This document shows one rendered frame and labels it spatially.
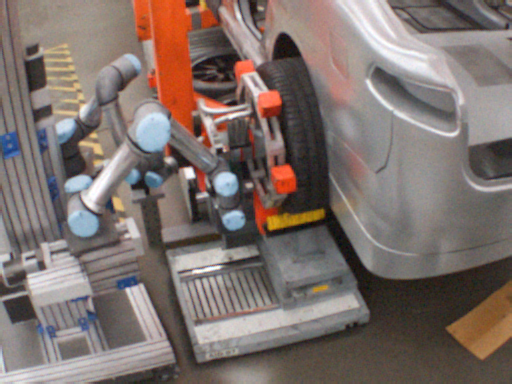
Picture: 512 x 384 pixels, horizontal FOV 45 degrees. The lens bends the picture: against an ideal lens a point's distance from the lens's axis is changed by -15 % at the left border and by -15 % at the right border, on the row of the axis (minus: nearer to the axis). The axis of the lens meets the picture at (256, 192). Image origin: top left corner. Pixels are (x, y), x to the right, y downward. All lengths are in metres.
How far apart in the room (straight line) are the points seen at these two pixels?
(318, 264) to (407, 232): 1.15
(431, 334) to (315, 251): 0.74
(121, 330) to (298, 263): 0.91
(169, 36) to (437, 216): 1.60
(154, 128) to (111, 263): 0.68
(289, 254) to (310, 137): 0.82
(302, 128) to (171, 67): 0.81
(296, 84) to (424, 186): 0.90
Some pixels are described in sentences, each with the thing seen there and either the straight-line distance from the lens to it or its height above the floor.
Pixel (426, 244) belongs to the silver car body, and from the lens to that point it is 2.27.
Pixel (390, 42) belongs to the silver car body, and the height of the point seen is 1.63.
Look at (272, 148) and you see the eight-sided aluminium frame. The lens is 2.74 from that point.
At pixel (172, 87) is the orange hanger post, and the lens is 3.31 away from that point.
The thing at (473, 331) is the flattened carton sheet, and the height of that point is 0.01.
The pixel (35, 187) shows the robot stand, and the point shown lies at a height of 1.00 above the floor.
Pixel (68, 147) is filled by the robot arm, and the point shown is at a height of 0.96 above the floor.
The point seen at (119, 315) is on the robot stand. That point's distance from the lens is 3.21.
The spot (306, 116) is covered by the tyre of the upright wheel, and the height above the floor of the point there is 1.07.
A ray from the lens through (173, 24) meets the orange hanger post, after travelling 3.18.
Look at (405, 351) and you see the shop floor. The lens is 3.21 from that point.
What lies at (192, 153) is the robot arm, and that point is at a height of 1.08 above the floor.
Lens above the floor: 2.38
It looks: 34 degrees down
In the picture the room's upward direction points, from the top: 5 degrees counter-clockwise
